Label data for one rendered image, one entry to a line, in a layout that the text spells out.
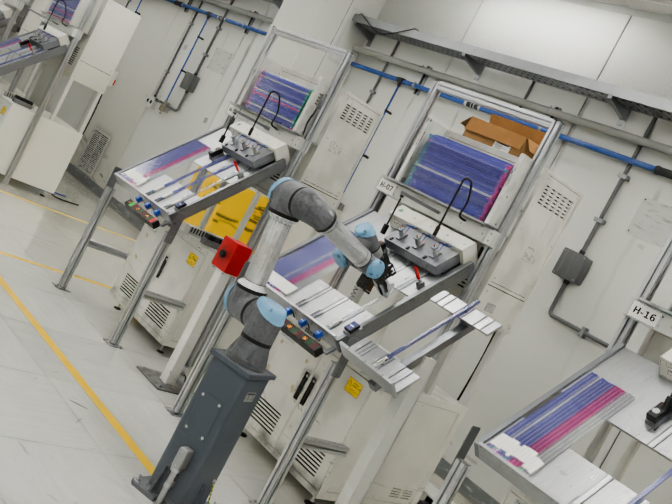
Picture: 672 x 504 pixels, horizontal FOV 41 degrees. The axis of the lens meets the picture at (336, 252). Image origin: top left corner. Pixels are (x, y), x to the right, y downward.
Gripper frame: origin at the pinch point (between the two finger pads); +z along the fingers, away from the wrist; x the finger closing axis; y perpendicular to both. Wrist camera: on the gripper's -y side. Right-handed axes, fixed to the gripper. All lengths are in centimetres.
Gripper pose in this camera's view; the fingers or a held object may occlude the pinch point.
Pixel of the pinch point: (383, 295)
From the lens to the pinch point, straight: 361.6
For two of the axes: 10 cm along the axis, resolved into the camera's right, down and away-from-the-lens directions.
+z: 2.9, 7.4, 6.0
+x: -5.8, -3.6, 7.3
